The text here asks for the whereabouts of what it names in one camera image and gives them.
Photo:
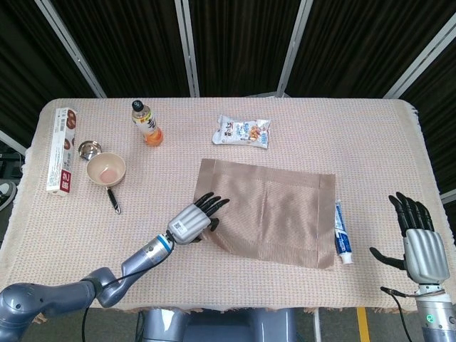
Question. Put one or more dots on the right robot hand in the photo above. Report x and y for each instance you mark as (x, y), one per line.
(425, 256)

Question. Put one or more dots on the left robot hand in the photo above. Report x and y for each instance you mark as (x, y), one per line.
(189, 224)

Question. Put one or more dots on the brown woven placemat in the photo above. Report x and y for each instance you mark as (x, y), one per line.
(278, 213)

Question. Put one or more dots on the beige bowl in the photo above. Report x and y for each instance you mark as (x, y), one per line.
(107, 167)

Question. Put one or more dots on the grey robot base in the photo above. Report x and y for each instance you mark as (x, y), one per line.
(213, 327)

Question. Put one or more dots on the white blue toothpaste tube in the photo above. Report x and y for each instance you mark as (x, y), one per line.
(343, 235)

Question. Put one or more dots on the orange drink bottle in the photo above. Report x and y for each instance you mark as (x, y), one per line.
(149, 128)

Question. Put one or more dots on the white snack bag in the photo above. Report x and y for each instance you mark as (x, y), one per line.
(238, 132)

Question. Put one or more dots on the pink beige woven tablecloth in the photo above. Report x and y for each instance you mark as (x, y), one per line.
(374, 160)

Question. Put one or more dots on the white table leg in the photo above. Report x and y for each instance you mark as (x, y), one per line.
(316, 327)

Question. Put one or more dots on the long white red box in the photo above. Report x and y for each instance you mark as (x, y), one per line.
(62, 149)

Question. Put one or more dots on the black metal stand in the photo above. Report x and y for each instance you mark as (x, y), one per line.
(10, 165)

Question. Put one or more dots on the white partition post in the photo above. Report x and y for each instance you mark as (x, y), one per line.
(76, 53)
(12, 142)
(420, 67)
(188, 53)
(294, 53)
(449, 196)

